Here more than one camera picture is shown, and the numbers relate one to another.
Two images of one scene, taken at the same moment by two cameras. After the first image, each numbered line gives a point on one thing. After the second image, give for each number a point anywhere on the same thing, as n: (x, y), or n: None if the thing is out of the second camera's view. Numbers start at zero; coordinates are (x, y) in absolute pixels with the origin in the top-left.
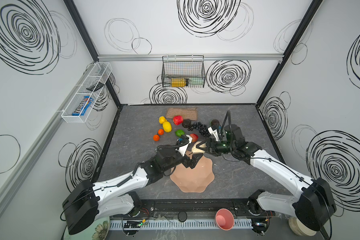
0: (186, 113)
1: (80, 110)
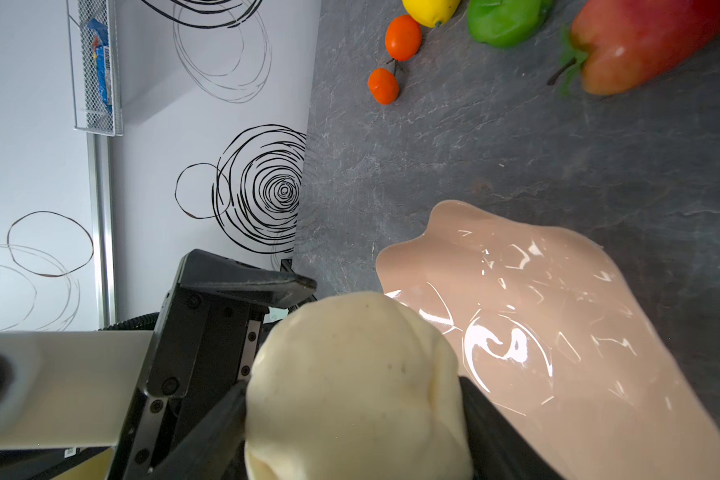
0: None
1: (101, 54)
